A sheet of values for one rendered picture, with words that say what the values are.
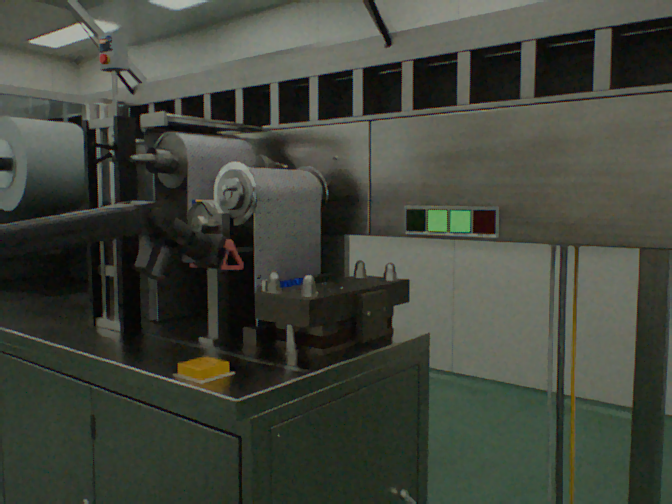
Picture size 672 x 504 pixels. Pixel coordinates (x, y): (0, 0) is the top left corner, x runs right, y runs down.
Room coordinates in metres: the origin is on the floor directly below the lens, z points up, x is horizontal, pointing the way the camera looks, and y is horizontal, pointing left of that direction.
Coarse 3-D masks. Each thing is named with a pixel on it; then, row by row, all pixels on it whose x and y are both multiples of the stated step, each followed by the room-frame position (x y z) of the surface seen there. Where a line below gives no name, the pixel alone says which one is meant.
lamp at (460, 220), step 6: (456, 216) 1.40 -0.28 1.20; (462, 216) 1.39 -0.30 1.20; (468, 216) 1.38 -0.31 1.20; (456, 222) 1.40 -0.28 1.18; (462, 222) 1.39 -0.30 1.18; (468, 222) 1.38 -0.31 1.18; (450, 228) 1.41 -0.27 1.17; (456, 228) 1.40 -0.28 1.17; (462, 228) 1.39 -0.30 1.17; (468, 228) 1.38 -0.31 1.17
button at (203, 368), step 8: (192, 360) 1.14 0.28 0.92; (200, 360) 1.14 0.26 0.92; (208, 360) 1.14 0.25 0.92; (216, 360) 1.14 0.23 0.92; (184, 368) 1.10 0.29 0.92; (192, 368) 1.09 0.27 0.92; (200, 368) 1.08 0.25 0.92; (208, 368) 1.09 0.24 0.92; (216, 368) 1.10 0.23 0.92; (224, 368) 1.12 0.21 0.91; (192, 376) 1.09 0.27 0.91; (200, 376) 1.08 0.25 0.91; (208, 376) 1.09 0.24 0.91
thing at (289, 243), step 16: (256, 224) 1.37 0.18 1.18; (272, 224) 1.41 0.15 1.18; (288, 224) 1.46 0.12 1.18; (304, 224) 1.50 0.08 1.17; (320, 224) 1.55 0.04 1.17; (256, 240) 1.37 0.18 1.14; (272, 240) 1.41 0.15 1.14; (288, 240) 1.46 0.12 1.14; (304, 240) 1.50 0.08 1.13; (320, 240) 1.55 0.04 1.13; (256, 256) 1.37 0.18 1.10; (272, 256) 1.41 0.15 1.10; (288, 256) 1.46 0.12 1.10; (304, 256) 1.50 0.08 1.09; (320, 256) 1.55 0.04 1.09; (256, 272) 1.37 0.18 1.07; (288, 272) 1.46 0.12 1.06; (304, 272) 1.50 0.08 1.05; (320, 272) 1.55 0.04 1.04; (256, 288) 1.37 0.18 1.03
